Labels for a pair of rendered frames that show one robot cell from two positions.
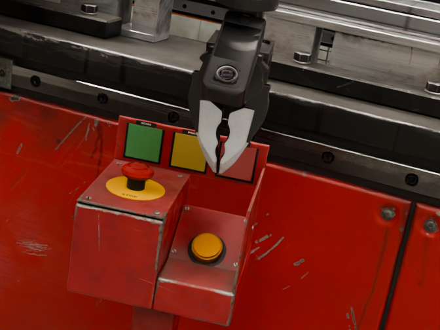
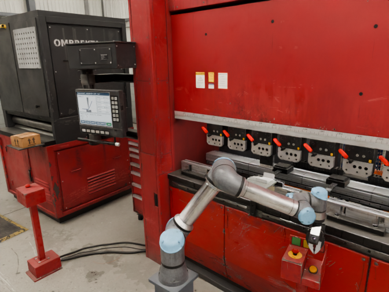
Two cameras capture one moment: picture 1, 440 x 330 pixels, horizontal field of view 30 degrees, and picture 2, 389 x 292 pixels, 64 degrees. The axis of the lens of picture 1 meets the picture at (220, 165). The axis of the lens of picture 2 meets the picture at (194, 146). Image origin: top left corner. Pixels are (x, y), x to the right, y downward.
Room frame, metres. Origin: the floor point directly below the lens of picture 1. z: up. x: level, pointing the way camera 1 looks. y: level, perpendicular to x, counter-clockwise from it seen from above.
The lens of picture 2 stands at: (-0.63, -0.04, 1.81)
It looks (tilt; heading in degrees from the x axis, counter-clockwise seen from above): 16 degrees down; 25
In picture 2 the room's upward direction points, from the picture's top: 1 degrees counter-clockwise
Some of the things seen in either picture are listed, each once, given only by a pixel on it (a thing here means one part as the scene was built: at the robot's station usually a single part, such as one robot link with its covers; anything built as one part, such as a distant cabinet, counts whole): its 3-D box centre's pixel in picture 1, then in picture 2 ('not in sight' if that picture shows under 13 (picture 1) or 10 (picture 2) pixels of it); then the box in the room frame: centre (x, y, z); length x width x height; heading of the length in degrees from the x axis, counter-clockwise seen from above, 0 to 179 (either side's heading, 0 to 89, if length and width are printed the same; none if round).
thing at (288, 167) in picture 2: not in sight; (278, 170); (1.59, 0.31, 1.01); 0.26 x 0.12 x 0.05; 163
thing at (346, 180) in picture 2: not in sight; (334, 183); (1.47, -0.07, 1.01); 0.26 x 0.12 x 0.05; 163
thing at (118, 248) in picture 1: (171, 215); (304, 261); (0.93, 0.05, 0.75); 0.20 x 0.16 x 0.18; 84
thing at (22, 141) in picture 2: not in sight; (24, 139); (1.48, 2.86, 1.04); 0.30 x 0.26 x 0.12; 76
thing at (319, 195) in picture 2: not in sight; (318, 199); (0.89, 0.01, 1.14); 0.09 x 0.08 x 0.11; 110
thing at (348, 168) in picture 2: not in sight; (359, 159); (1.26, -0.18, 1.25); 0.15 x 0.09 x 0.17; 73
